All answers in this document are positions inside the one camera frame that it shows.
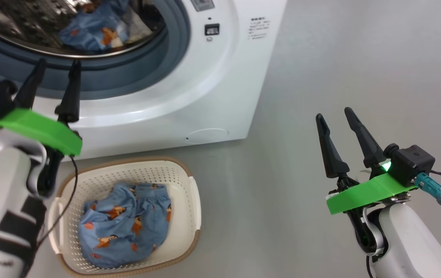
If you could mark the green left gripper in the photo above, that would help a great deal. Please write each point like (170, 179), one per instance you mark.
(39, 129)

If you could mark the cream perforated laundry basket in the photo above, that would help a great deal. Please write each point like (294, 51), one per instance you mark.
(147, 173)

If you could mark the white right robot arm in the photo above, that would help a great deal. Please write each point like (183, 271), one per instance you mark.
(409, 243)

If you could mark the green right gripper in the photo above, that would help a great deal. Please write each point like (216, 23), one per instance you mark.
(370, 193)

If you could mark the stainless steel washing machine drum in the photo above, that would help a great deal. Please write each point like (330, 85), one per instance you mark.
(12, 23)

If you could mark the round white drain filter cover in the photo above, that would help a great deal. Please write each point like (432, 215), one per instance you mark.
(206, 136)

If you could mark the blue fox print garment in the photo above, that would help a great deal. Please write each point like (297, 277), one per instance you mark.
(120, 231)
(89, 34)

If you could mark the white front-load washing machine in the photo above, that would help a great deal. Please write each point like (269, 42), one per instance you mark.
(205, 96)

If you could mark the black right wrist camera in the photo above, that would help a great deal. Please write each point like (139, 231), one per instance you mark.
(411, 164)

